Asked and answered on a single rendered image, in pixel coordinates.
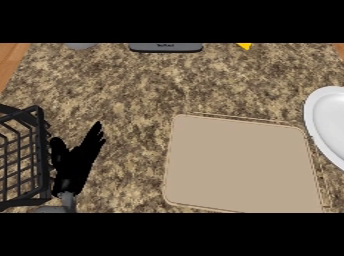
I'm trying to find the grey round object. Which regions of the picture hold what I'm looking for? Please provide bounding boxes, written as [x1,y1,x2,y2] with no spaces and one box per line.
[64,42,101,51]

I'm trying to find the beige tray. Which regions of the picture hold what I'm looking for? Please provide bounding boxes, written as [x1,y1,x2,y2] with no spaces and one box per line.
[163,113,327,214]

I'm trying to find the dark grey appliance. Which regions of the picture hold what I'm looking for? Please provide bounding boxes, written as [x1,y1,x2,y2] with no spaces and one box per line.
[129,42,206,54]

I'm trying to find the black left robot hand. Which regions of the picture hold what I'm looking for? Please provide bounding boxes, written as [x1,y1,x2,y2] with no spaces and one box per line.
[49,120,108,198]

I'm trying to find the black wire basket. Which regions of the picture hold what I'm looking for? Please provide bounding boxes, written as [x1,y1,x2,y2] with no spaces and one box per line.
[0,98,56,214]

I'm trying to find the yellow object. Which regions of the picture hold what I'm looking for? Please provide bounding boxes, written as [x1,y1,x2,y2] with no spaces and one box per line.
[235,42,254,52]

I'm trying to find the white plate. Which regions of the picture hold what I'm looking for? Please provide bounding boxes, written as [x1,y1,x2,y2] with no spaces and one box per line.
[303,85,344,180]

